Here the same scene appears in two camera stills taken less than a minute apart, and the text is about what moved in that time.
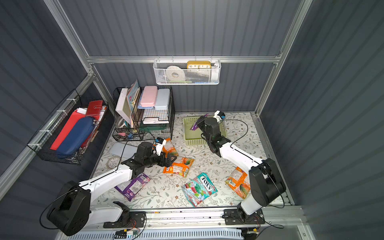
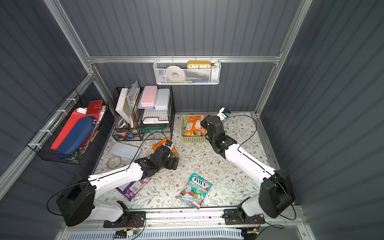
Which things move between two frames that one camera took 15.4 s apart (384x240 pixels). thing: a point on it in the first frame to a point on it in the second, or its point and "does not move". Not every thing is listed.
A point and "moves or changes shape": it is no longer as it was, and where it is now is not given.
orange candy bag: (181, 168) to (192, 128)
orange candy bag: (236, 181) moves or changes shape
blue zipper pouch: (76, 137) does not move
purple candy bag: (130, 189) does not move
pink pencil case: (149, 95) does not move
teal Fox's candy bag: (199, 188) moves or changes shape
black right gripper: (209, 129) does not move
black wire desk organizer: (143, 113) does not move
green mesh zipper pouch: (148, 127) does not move
